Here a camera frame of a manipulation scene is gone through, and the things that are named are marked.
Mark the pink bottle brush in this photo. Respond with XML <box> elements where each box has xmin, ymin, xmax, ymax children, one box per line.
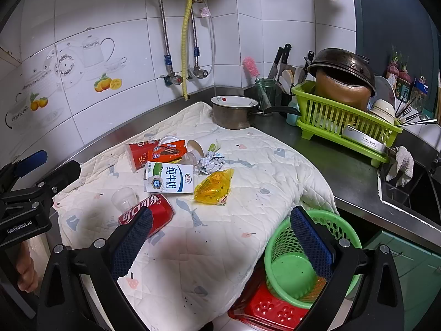
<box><xmin>242</xmin><ymin>57</ymin><xmax>260</xmax><ymax>79</ymax></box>

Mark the white dish rag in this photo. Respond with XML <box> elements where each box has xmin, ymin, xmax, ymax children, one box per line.
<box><xmin>385</xmin><ymin>146</ymin><xmax>414</xmax><ymax>187</ymax></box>

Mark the white quilted mat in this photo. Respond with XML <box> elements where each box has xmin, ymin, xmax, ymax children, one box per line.
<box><xmin>53</xmin><ymin>102</ymin><xmax>340</xmax><ymax>331</ymax></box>

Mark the red cola can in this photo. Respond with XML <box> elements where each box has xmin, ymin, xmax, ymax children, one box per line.
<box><xmin>118</xmin><ymin>194</ymin><xmax>174</xmax><ymax>237</ymax></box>

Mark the clear plastic cup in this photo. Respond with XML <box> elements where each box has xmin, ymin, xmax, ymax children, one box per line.
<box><xmin>111</xmin><ymin>188</ymin><xmax>139</xmax><ymax>213</ymax></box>

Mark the dark wok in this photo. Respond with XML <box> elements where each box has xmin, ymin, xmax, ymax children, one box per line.
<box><xmin>308</xmin><ymin>48</ymin><xmax>376</xmax><ymax>97</ymax></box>

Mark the person's left hand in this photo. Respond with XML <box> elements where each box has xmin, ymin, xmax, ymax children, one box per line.
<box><xmin>16</xmin><ymin>241</ymin><xmax>38</xmax><ymax>293</ymax></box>

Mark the brown clay pot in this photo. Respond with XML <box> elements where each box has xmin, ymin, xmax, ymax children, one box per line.
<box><xmin>314</xmin><ymin>70</ymin><xmax>371</xmax><ymax>111</ymax></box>

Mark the metal water valve pipe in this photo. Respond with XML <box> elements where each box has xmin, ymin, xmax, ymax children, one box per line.
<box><xmin>158</xmin><ymin>0</ymin><xmax>182</xmax><ymax>87</ymax></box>

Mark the red plastic cup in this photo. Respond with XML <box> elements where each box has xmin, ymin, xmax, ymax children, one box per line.
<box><xmin>126</xmin><ymin>140</ymin><xmax>159</xmax><ymax>173</ymax></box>

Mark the cleaver blade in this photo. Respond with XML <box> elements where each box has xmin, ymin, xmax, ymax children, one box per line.
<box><xmin>341</xmin><ymin>126</ymin><xmax>386</xmax><ymax>154</ymax></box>

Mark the green utensil holder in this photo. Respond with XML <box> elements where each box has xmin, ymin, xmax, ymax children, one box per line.
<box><xmin>254</xmin><ymin>78</ymin><xmax>276</xmax><ymax>111</ymax></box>

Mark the white milk carton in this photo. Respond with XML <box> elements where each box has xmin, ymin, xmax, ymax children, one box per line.
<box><xmin>144</xmin><ymin>161</ymin><xmax>194</xmax><ymax>194</ymax></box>

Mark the yellow plastic snack bag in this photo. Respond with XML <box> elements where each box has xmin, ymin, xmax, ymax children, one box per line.
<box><xmin>194</xmin><ymin>168</ymin><xmax>234</xmax><ymax>205</ymax></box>

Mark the green plastic basket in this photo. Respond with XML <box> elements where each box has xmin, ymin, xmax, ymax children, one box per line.
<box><xmin>264</xmin><ymin>209</ymin><xmax>362</xmax><ymax>309</ymax></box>

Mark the yellow gas hose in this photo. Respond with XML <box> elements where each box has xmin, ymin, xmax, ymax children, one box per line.
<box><xmin>181</xmin><ymin>0</ymin><xmax>196</xmax><ymax>102</ymax></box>

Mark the red plastic stool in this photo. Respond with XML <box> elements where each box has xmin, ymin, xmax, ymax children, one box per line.
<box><xmin>227</xmin><ymin>260</ymin><xmax>308</xmax><ymax>330</ymax></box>

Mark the green dish rack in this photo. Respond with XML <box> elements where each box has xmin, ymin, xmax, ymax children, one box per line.
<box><xmin>292</xmin><ymin>81</ymin><xmax>402</xmax><ymax>167</ymax></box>

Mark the teal cup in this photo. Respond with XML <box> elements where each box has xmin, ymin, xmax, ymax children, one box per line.
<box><xmin>285</xmin><ymin>95</ymin><xmax>300</xmax><ymax>126</ymax></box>

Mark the green cabinet door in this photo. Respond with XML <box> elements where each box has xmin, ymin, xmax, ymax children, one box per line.
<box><xmin>364</xmin><ymin>231</ymin><xmax>440</xmax><ymax>330</ymax></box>

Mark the metal saucepan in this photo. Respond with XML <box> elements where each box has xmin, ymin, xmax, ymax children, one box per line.
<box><xmin>211</xmin><ymin>95</ymin><xmax>301</xmax><ymax>130</ymax></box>

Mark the white ceramic bowl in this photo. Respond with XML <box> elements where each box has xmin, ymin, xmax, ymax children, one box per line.
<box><xmin>370</xmin><ymin>99</ymin><xmax>396</xmax><ymax>125</ymax></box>

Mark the crumpled paper ball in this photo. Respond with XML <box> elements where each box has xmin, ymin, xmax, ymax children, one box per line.
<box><xmin>197</xmin><ymin>152</ymin><xmax>225</xmax><ymax>176</ymax></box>

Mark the white paper cup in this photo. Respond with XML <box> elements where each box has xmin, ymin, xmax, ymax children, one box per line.
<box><xmin>186</xmin><ymin>135</ymin><xmax>221</xmax><ymax>158</ymax></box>

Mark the orange snack wrapper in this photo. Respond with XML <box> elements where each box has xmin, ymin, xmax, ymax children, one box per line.
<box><xmin>148</xmin><ymin>140</ymin><xmax>187</xmax><ymax>163</ymax></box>

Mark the black handled knife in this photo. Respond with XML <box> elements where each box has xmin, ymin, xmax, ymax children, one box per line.
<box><xmin>268</xmin><ymin>43</ymin><xmax>292</xmax><ymax>79</ymax></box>

